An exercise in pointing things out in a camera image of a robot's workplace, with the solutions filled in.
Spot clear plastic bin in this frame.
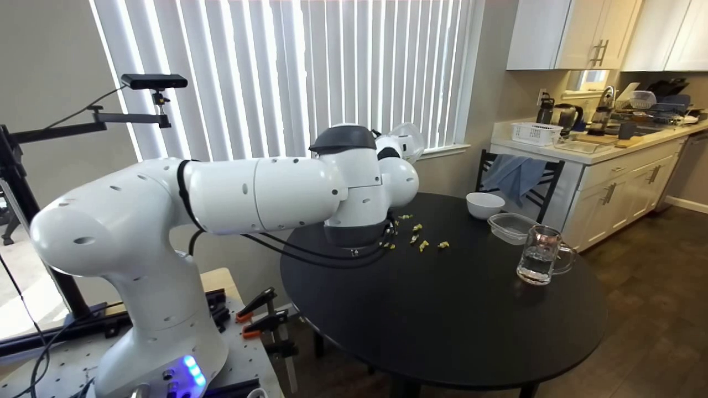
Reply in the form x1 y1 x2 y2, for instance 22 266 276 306
508 121 563 149

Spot white kitchen counter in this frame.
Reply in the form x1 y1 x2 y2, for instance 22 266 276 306
489 117 708 254

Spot clear glass of water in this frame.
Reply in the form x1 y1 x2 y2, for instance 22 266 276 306
513 229 562 291

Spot black camera stand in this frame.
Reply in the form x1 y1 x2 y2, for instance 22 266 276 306
0 86 175 356

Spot robot mounting table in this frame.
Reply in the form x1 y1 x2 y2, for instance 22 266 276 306
0 266 286 398

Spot black orange clamp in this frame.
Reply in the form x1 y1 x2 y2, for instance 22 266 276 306
240 311 294 340
235 286 279 326

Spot blue cloth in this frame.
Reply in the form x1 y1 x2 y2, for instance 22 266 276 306
481 154 548 209

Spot white bowl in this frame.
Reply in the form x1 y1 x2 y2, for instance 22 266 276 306
464 190 508 221

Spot black wooden chair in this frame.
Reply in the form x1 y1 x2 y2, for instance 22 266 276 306
473 149 567 227

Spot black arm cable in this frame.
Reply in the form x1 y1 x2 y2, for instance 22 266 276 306
173 158 400 272

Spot clear lidded plastic container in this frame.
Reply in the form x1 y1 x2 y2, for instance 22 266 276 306
486 210 540 248

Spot white vertical blinds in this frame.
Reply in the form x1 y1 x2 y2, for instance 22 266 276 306
86 0 489 164

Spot white upper cabinets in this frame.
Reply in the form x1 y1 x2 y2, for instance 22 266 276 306
506 0 708 75

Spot small glass jar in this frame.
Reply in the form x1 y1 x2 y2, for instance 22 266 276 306
548 231 580 278

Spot black stereo camera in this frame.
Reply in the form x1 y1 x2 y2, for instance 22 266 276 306
119 72 190 94

